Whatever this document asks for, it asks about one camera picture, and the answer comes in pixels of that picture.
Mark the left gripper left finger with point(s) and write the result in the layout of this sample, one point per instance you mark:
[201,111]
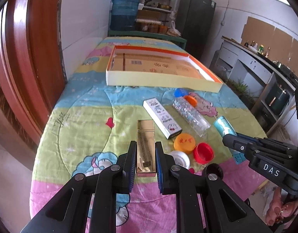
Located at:
[127,163]

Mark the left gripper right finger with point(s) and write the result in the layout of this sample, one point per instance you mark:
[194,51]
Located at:
[165,178]

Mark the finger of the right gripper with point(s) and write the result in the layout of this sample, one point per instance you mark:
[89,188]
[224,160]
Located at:
[248,138]
[238,144]

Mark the white plastic cap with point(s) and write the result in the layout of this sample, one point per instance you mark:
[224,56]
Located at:
[180,158]

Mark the gold rectangular box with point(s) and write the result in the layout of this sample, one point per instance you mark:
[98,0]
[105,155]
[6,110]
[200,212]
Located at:
[145,149]

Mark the orange lid with red text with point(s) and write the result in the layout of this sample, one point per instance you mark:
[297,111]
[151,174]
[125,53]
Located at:
[185,143]

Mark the teal patterned tube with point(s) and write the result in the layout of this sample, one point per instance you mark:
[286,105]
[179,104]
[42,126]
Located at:
[223,127]

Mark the white cartoon printed box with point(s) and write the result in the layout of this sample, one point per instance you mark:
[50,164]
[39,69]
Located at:
[164,121]

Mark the red plastic cap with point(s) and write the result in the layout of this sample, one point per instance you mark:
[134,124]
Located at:
[203,153]

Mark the clear glitter plastic bottle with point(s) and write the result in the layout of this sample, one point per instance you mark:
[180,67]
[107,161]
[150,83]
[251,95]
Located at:
[198,123]

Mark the translucent orange cap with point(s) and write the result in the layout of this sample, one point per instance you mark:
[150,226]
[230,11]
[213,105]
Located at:
[191,100]

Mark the blue plastic cap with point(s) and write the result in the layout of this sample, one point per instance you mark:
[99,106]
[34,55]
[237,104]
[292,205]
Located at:
[180,92]

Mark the person's hand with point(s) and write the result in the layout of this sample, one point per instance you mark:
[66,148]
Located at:
[277,210]

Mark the dark green rice cooker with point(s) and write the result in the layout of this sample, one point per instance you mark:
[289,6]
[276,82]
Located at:
[277,99]

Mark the colourful cartoon bed quilt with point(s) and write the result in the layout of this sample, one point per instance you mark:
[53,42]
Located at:
[92,124]

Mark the white kitchen counter cabinet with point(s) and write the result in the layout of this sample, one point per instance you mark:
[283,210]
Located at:
[237,63]

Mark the potted green plant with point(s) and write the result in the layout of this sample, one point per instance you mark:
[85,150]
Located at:
[240,89]

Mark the large orange-rimmed cardboard tray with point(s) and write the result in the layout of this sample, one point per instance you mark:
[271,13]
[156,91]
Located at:
[154,67]

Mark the green low bench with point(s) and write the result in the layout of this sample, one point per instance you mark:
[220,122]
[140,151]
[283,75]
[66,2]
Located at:
[181,42]

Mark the white plastic bag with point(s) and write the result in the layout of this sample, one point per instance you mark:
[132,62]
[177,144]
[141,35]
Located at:
[172,31]

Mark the brown wooden door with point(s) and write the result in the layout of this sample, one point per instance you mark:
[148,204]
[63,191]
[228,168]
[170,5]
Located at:
[31,75]

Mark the black refrigerator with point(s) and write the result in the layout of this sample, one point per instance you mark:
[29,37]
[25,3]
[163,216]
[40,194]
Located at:
[193,21]

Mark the blue water jug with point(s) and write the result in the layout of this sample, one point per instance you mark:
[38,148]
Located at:
[123,15]

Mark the metal kitchen shelf rack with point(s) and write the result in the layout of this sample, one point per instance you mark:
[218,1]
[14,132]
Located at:
[154,16]

